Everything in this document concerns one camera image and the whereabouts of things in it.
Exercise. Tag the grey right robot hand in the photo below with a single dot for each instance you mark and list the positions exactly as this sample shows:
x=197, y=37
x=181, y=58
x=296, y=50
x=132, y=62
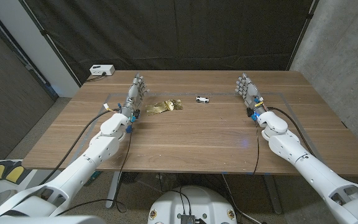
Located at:
x=250, y=93

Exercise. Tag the white power strip box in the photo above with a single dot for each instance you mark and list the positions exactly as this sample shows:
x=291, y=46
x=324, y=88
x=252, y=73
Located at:
x=101, y=69

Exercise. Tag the grey table leg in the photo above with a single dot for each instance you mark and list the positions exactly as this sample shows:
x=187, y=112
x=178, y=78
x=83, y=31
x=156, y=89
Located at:
x=113, y=189
x=273, y=196

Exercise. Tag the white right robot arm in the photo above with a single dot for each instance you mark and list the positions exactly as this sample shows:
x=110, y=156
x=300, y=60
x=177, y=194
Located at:
x=306, y=168

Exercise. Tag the black backdrop curtain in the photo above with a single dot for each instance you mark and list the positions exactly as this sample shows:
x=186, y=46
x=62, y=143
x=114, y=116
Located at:
x=228, y=31

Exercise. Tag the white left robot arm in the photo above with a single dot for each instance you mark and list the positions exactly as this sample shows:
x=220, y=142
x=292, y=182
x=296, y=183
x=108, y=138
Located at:
x=82, y=161

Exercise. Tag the small black fan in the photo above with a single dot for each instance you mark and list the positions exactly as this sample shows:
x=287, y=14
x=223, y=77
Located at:
x=130, y=177

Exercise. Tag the gold foil envelope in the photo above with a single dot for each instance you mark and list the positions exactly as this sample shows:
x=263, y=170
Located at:
x=163, y=106

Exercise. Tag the small blue block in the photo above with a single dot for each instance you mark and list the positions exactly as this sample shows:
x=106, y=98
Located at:
x=129, y=129

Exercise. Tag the black backdrop stand pole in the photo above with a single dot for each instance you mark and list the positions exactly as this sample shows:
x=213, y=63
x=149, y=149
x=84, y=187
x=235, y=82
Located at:
x=43, y=31
x=304, y=31

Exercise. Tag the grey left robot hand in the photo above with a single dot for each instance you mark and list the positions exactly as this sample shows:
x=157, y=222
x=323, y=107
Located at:
x=134, y=96

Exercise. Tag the grey finned torso module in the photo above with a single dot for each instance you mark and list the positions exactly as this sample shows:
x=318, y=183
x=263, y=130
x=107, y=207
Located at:
x=187, y=219

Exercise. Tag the white toy car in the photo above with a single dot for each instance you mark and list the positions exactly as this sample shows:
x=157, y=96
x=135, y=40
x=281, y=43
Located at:
x=202, y=99

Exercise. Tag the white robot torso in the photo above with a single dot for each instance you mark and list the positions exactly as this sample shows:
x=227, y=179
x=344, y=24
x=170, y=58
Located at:
x=197, y=202

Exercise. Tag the teal and orange toy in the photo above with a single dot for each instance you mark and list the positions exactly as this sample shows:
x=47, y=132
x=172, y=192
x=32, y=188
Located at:
x=94, y=178

